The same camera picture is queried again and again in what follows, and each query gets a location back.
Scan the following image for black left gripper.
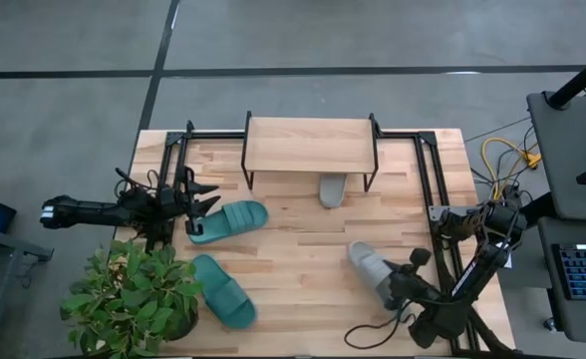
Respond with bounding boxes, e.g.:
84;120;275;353
158;167;222;237

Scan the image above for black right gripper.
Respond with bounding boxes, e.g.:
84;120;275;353
383;259;432;311

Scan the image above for grey rubber slide sandal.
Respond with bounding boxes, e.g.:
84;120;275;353
318;173;348;209
348;240;417;321

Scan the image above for green rubber slide sandal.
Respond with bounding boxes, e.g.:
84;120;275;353
191;253;258;330
187;199;270;245

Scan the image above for wooden shelf black metal legs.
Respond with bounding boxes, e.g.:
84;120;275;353
240;110;382;193

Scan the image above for green leafy plant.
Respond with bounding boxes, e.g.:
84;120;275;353
59;238;204;359

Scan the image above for black plant pot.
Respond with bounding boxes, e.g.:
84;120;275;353
165;308;199;343

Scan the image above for grey desk top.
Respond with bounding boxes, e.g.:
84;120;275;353
525;91;586;223

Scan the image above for black monitor pole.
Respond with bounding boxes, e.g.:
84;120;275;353
545;46;586;110

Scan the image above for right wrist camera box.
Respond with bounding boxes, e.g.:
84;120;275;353
409;247;433;269

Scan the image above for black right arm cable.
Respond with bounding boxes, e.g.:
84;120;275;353
343;298;414;350

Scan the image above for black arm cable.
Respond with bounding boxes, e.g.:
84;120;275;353
343;298;414;350
115;167;160;198

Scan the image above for black aluminium rig frame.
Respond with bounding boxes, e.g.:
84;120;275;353
160;119;481;353

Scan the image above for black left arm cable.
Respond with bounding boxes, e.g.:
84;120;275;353
115;167;160;198

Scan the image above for grey metal bracket plate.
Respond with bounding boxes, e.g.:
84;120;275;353
428;204;453;223

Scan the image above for black braided cable sleeve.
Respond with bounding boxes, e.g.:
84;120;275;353
464;308;516;358

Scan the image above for yellow cable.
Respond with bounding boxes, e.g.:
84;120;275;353
480;137;543;200

